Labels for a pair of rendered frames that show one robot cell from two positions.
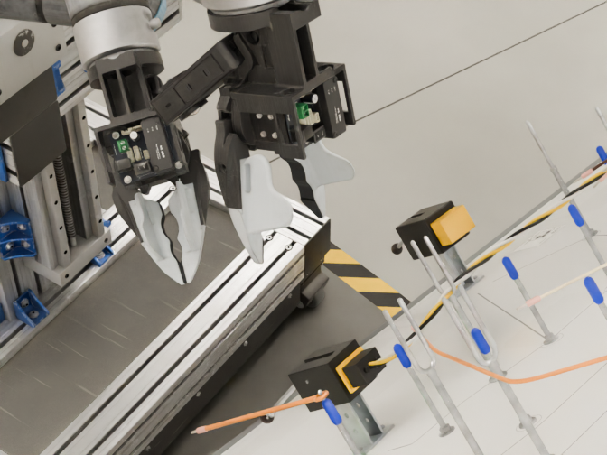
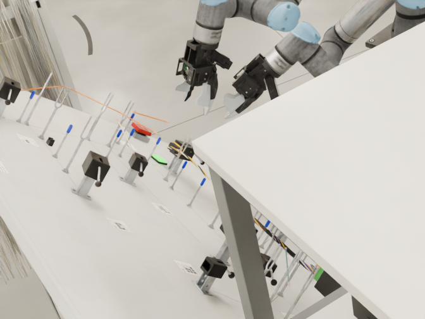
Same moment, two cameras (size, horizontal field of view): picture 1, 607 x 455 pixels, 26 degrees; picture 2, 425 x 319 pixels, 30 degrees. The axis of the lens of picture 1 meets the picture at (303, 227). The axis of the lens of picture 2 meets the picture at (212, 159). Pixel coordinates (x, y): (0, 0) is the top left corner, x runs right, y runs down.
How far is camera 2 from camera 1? 227 cm
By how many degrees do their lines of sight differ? 76
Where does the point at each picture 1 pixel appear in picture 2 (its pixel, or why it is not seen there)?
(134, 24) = (271, 55)
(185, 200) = (238, 101)
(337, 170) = (199, 101)
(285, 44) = (188, 48)
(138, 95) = (256, 69)
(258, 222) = (183, 88)
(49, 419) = not seen: hidden behind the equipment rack
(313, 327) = not seen: outside the picture
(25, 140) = not seen: hidden behind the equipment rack
